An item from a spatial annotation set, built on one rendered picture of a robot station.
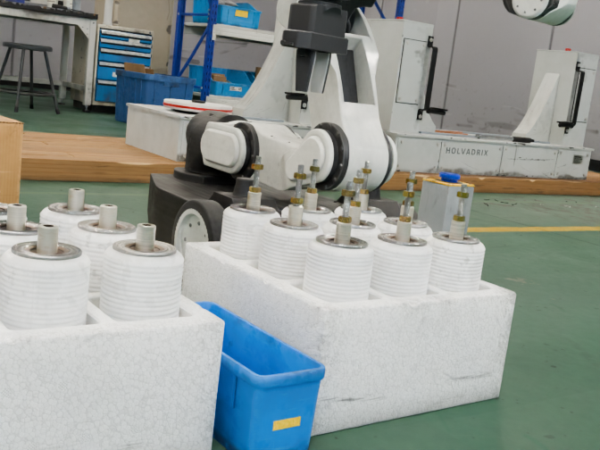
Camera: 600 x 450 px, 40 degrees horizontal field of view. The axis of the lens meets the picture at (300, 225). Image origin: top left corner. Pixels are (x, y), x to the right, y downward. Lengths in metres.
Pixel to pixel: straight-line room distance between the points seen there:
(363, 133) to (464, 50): 6.64
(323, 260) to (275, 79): 2.63
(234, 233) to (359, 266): 0.27
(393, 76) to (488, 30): 4.17
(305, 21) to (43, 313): 0.56
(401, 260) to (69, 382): 0.52
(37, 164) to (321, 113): 1.54
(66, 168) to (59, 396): 2.22
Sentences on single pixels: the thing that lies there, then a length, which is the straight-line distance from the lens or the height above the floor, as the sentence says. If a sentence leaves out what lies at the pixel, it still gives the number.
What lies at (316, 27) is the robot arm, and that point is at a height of 0.55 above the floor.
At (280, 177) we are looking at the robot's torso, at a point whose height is 0.25.
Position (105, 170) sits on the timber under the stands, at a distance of 3.15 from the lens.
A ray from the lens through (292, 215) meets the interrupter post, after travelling 1.24.
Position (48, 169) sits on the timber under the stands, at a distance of 3.08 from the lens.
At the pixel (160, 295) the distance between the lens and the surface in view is 0.97.
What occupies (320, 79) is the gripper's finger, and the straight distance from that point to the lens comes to 1.24.
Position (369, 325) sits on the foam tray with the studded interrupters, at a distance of 1.13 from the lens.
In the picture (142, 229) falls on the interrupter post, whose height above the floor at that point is 0.28.
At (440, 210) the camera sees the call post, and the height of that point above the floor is 0.26.
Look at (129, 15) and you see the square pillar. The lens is 7.66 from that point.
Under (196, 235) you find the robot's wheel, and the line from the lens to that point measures 1.73.
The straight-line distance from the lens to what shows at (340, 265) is 1.12.
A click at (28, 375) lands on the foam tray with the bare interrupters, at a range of 0.91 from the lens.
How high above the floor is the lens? 0.48
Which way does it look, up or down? 10 degrees down
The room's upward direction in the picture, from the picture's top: 7 degrees clockwise
